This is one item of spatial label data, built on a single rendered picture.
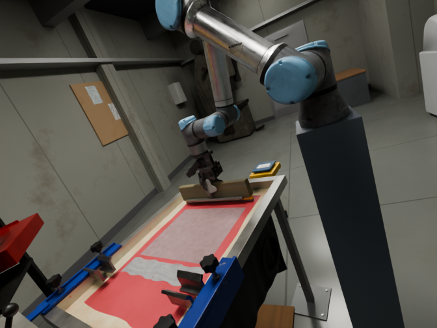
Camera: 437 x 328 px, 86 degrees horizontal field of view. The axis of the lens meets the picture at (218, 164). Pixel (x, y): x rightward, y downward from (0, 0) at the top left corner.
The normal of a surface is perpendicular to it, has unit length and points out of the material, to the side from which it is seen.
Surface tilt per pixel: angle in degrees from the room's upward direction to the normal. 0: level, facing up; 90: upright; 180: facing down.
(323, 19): 90
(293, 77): 96
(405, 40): 90
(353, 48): 90
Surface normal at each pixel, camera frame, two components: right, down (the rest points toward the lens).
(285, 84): -0.47, 0.53
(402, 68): -0.28, 0.40
